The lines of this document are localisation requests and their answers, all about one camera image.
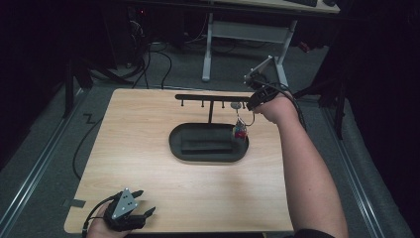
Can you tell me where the left hand-held gripper cable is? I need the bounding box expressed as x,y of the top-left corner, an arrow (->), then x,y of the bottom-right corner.
81,193 -> 119,238

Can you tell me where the person's left hand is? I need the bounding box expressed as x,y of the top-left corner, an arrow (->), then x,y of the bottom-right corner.
85,200 -> 134,238

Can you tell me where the white desk frame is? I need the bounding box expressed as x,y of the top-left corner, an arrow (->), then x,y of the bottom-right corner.
201,0 -> 341,90

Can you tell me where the black wallet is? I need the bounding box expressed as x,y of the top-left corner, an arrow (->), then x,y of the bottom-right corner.
179,138 -> 235,156

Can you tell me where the dark computer tower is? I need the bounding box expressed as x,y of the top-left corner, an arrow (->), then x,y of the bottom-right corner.
110,4 -> 152,70

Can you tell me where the black metal stand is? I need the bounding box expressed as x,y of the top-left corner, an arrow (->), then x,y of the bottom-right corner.
291,73 -> 348,141
62,56 -> 95,119

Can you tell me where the black keyboard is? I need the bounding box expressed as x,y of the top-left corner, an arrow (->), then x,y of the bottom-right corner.
284,0 -> 319,8

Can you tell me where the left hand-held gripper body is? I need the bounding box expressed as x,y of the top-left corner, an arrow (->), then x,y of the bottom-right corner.
103,187 -> 147,232

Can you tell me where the black floor cable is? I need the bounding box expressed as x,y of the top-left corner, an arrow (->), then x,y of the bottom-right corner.
71,113 -> 104,181

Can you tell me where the grey tape strip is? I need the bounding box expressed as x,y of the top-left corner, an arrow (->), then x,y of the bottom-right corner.
62,198 -> 87,208

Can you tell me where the metal floor rail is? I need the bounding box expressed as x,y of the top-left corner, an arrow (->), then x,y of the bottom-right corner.
0,88 -> 86,232
320,106 -> 386,238

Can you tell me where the key ring with coloured tags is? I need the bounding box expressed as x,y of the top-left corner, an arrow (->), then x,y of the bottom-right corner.
231,106 -> 257,142

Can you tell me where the bundle of black cables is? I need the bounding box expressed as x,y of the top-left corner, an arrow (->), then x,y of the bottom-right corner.
130,41 -> 173,90

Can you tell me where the right hand-held gripper cable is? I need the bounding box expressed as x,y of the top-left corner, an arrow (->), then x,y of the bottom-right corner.
259,79 -> 308,132

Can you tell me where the hand-held gripper cable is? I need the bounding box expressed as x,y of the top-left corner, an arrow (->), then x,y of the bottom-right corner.
81,193 -> 119,238
259,79 -> 308,132

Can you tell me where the black key rack with tray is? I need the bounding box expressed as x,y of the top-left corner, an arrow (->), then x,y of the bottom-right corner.
168,93 -> 251,164

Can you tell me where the person's right hand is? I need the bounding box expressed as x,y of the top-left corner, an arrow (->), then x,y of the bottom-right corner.
253,90 -> 300,126

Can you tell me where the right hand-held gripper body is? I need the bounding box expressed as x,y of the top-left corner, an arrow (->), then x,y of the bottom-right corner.
243,55 -> 282,104

